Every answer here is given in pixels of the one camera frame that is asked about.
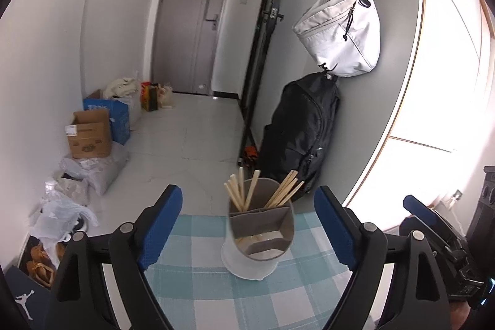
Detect bundle of wooden chopsticks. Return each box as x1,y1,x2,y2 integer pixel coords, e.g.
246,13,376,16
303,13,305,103
223,167,306,212

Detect teal checked tablecloth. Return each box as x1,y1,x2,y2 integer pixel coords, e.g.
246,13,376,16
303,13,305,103
143,213,377,330

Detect white storage bag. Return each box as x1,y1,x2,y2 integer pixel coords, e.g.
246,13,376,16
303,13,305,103
127,92,143,122

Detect bright window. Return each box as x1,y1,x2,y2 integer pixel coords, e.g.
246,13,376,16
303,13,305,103
344,0,495,230

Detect blue cardboard box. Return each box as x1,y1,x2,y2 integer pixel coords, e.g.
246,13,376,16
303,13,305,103
83,89,131,145

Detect black sliding door frame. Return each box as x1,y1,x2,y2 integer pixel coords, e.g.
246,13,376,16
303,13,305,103
238,0,298,166

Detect white utensil holder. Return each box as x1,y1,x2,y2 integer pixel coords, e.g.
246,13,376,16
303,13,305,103
220,177,296,280

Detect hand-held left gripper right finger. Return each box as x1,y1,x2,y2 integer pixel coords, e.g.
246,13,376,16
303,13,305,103
313,186,451,330

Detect beige paper bag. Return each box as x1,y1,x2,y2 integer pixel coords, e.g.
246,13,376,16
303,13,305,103
158,83,174,109

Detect plastic bag with beige contents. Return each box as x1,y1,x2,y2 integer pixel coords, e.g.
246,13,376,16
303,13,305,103
46,175,90,205

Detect white plastic bag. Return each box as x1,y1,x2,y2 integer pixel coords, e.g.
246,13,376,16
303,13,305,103
29,195,99,249

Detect grey plastic bag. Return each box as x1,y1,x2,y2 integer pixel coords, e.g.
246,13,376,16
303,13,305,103
60,142,129,196

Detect brown cardboard box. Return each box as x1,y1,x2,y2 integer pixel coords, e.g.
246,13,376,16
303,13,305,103
67,109,114,159

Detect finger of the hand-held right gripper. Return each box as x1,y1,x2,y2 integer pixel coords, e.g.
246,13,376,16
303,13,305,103
402,195,461,238

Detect yellow red bags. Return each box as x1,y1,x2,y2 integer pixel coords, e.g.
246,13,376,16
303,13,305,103
141,84,159,112

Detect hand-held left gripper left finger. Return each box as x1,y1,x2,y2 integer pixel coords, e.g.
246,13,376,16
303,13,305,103
50,184,183,330

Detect beige cloth bag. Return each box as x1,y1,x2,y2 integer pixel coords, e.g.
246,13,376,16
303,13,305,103
102,77,140,99

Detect grey door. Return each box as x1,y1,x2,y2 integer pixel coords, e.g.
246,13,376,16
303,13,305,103
151,0,237,96

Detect black backpack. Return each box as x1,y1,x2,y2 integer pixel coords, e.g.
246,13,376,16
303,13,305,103
260,72,342,193

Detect white shoulder bag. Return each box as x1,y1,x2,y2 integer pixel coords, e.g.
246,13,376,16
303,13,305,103
292,0,381,78

